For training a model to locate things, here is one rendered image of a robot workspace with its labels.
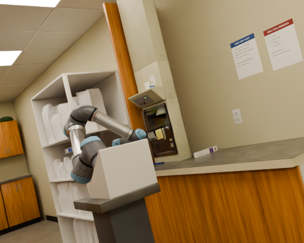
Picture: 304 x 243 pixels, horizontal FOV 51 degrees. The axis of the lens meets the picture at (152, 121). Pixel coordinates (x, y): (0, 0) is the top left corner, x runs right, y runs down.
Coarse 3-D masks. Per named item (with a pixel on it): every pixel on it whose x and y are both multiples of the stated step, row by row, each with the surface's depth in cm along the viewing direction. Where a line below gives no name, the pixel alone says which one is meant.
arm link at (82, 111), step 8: (72, 112) 198; (80, 112) 196; (88, 112) 196; (96, 112) 198; (80, 120) 198; (88, 120) 199; (96, 120) 198; (104, 120) 198; (112, 120) 200; (112, 128) 199; (120, 128) 200; (128, 128) 201; (128, 136) 201; (136, 136) 200; (144, 136) 201
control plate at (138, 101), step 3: (144, 96) 243; (147, 96) 242; (138, 99) 250; (141, 99) 249; (144, 99) 247; (147, 99) 245; (150, 99) 244; (135, 102) 256; (138, 102) 254; (141, 102) 252; (147, 102) 249; (150, 102) 247; (138, 105) 258; (141, 105) 256; (144, 105) 254
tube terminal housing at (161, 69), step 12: (144, 72) 253; (156, 72) 242; (168, 72) 244; (156, 84) 244; (168, 84) 242; (168, 96) 240; (144, 108) 261; (168, 108) 238; (180, 120) 243; (180, 132) 241; (180, 144) 239; (168, 156) 246; (180, 156) 237
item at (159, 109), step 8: (160, 104) 242; (144, 112) 260; (152, 112) 251; (160, 112) 244; (152, 120) 253; (160, 120) 245; (168, 120) 238; (152, 128) 255; (160, 128) 247; (168, 128) 239; (168, 136) 241; (152, 144) 258; (160, 144) 250; (168, 144) 242; (160, 152) 252; (168, 152) 244; (176, 152) 237
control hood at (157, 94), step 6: (150, 90) 233; (156, 90) 234; (162, 90) 237; (132, 96) 251; (138, 96) 247; (150, 96) 240; (156, 96) 237; (162, 96) 236; (132, 102) 258; (156, 102) 245
